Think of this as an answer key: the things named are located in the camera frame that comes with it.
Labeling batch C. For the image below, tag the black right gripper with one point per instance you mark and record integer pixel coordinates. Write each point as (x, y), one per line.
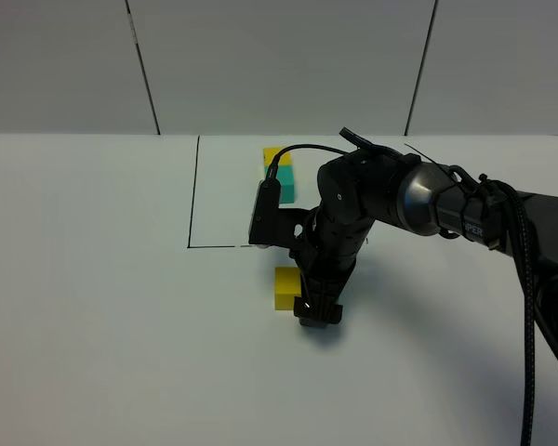
(326, 260)

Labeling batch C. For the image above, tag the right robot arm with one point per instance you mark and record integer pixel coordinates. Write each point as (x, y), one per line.
(375, 183)

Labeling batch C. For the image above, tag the teal template block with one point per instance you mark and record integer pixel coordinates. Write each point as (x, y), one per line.
(285, 175)

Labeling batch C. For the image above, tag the yellow template block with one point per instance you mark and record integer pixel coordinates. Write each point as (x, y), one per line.
(270, 152)

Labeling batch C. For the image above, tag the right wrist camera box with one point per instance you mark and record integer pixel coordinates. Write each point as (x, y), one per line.
(271, 225)

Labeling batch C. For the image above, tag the black cable tie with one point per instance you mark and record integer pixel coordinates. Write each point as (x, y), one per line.
(422, 154)

